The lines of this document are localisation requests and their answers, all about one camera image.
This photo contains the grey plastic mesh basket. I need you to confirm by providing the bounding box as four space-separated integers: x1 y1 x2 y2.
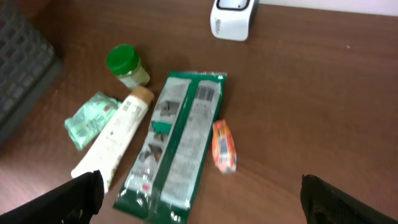
1 1 62 143

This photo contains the pale green tissue packet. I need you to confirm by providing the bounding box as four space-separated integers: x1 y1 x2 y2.
64 91 122 151

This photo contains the green lid glass jar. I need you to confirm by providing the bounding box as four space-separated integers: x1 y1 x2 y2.
106 44 150 90

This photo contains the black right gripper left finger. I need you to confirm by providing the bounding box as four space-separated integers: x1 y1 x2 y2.
1 170 104 224

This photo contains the white barcode scanner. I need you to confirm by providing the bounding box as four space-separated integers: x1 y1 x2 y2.
210 0 259 41

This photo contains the green 3M wipes package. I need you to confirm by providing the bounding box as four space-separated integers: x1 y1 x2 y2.
113 72 227 223

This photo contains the white tube with tan cap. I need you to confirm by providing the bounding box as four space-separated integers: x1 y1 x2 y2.
71 86 154 192

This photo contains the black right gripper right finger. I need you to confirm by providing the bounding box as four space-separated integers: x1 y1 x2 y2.
300 174 397 224

